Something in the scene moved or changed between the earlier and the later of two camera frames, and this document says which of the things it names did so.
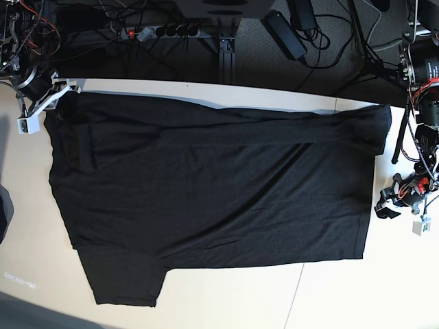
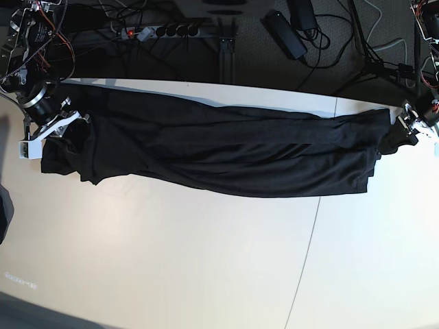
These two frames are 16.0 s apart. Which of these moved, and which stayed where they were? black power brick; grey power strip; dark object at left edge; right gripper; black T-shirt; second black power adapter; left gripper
Moved: right gripper; left gripper; black T-shirt
Stayed: grey power strip; black power brick; dark object at left edge; second black power adapter
